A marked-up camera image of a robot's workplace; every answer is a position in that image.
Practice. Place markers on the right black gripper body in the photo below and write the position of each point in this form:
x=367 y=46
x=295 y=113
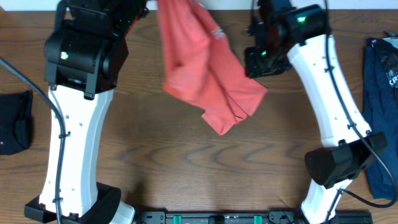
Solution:
x=266 y=61

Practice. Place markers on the red printed t-shirt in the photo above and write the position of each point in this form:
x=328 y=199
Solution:
x=200 y=67

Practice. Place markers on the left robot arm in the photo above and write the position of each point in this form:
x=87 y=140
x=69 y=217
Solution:
x=84 y=55

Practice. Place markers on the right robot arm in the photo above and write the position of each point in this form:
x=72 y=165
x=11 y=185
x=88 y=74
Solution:
x=287 y=37

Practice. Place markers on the navy blue t-shirt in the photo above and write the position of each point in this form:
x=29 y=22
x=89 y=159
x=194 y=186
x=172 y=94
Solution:
x=380 y=110

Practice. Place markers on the black folded garment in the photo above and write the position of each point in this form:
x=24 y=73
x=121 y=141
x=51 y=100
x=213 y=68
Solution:
x=16 y=122

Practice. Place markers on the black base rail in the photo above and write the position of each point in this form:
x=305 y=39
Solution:
x=270 y=217

